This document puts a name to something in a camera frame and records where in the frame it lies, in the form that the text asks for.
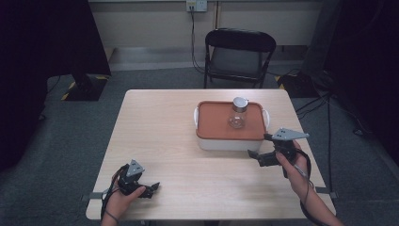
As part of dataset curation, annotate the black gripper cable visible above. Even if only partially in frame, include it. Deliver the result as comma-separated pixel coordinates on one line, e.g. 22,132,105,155
100,164,130,220
293,147,330,226

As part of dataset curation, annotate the black folding chair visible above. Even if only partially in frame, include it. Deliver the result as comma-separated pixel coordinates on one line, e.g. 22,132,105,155
203,27,278,89

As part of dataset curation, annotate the black floor cable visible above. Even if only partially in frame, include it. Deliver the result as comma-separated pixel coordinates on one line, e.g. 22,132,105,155
295,92,366,191

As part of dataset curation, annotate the black curtain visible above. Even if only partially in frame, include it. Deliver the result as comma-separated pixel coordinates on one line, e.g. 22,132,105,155
323,0,399,164
0,0,113,172

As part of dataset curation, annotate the black wall socket cable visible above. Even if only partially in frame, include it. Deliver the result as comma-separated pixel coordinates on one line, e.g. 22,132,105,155
188,6,206,75

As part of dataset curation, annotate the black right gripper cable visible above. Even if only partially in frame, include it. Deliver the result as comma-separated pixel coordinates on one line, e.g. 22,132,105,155
293,147,330,226

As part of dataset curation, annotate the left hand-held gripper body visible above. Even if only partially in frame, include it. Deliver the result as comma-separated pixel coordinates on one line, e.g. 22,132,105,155
117,159,152,197

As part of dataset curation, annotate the person's left hand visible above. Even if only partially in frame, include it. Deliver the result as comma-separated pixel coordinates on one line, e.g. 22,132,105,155
104,185,147,222

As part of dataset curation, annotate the grey table bracket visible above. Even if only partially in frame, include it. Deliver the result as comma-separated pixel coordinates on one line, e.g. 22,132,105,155
82,191,109,202
314,186,339,200

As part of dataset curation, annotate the white wall socket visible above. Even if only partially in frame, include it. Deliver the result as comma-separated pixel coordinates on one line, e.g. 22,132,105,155
185,0,209,13

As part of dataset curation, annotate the black wrist band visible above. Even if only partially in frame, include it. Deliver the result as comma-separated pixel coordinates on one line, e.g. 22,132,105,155
104,210,120,224

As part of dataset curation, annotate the white box with orange lid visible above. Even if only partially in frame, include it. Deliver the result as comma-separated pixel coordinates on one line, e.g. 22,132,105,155
193,100,271,153

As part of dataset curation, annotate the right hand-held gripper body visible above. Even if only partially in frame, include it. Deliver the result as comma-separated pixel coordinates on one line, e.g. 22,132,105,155
257,126,311,168

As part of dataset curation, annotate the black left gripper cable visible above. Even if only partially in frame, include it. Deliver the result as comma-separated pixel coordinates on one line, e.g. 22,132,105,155
100,164,130,220

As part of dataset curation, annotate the glass jar with metal lid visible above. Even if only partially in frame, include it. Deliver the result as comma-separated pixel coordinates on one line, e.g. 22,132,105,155
228,96,249,130

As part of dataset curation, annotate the person's right hand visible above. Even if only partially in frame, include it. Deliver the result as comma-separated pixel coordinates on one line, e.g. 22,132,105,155
275,139,311,197

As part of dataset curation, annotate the black striped stand base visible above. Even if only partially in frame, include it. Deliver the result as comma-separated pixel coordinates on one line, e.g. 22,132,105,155
60,73,110,103
274,72,319,99

